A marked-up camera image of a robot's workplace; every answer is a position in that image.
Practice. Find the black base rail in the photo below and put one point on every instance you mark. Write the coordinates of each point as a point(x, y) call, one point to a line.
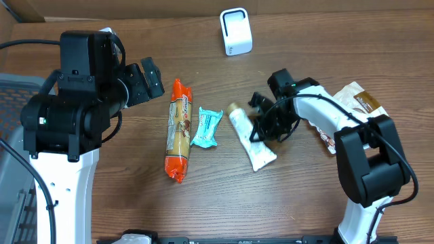
point(146, 236)

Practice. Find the grey plastic shopping basket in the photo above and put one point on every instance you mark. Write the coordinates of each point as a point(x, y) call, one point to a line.
point(19, 211)

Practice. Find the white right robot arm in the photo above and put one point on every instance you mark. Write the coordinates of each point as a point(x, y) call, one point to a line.
point(372, 167)

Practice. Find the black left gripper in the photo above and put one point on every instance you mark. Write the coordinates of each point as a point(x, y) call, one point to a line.
point(143, 92)

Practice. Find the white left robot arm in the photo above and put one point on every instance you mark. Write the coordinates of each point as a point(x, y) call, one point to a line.
point(64, 125)

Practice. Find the brown Pantree snack pouch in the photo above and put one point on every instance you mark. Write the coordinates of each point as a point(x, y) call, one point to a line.
point(357, 98)

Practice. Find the white tube gold cap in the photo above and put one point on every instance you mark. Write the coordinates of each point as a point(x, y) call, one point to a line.
point(259, 154)

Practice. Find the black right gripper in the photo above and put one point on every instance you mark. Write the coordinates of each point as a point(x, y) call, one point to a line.
point(266, 132)

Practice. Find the white barcode scanner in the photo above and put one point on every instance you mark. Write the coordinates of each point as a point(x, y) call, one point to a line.
point(236, 31)

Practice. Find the orange biscuit packet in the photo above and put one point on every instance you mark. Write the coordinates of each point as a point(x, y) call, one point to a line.
point(178, 132)

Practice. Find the teal snack wrapper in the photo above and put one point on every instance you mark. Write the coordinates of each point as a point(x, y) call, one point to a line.
point(207, 126)

